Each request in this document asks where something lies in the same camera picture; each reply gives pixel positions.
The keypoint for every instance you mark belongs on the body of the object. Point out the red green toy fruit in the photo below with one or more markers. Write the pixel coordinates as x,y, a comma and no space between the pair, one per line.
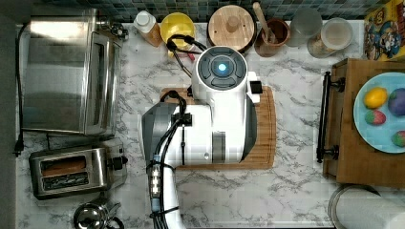
375,117

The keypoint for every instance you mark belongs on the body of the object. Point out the toast slice in toaster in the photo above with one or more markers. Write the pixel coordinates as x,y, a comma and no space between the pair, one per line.
63,167

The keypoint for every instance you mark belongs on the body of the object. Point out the colourful cereal box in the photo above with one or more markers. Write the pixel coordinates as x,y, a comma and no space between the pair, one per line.
384,36

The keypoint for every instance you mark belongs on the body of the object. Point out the silver two-slot toaster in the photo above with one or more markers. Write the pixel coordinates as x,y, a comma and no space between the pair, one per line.
97,167

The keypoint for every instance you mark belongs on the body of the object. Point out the purple toy fruit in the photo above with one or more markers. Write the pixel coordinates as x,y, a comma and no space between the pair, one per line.
396,103

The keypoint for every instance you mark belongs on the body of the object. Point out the yellow bowl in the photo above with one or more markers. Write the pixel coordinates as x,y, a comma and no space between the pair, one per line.
178,23

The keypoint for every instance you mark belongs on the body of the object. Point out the wooden pestle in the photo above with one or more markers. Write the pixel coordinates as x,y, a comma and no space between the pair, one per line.
269,34

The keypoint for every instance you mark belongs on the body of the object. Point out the frosted glass jar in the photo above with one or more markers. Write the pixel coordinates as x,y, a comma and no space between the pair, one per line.
305,24

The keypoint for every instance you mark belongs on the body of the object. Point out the round wooden lid jar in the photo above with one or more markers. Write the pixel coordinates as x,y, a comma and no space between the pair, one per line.
232,26

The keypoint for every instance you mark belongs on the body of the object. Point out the stainless toaster oven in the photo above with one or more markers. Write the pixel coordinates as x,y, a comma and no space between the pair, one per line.
70,81

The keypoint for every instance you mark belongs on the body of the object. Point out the clear jar with white lid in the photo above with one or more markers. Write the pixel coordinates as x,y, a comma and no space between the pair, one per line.
336,35

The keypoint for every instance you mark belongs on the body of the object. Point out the black toaster lever knob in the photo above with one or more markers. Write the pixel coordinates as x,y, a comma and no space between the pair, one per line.
117,163

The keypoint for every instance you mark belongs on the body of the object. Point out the white capped bottle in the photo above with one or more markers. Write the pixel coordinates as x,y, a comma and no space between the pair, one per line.
147,26

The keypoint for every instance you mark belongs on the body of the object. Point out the brown mortar bowl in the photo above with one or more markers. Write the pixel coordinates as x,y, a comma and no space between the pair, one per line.
280,36

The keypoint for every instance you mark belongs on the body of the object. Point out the wooden cutting board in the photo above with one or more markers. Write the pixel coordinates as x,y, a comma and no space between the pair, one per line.
261,157

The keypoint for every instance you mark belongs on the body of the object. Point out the yellow toy lemon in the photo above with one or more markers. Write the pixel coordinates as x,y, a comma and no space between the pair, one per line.
375,97

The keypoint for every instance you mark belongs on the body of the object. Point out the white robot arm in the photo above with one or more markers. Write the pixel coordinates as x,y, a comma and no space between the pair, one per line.
220,127

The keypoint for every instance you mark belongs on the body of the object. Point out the green pink toy fruit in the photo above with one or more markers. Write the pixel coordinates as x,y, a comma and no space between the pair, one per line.
398,138

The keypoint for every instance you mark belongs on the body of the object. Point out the steel kettle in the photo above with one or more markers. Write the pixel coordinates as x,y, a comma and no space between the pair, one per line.
100,213

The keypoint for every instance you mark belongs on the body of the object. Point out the light blue plate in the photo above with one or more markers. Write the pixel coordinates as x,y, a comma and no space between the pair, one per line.
379,137

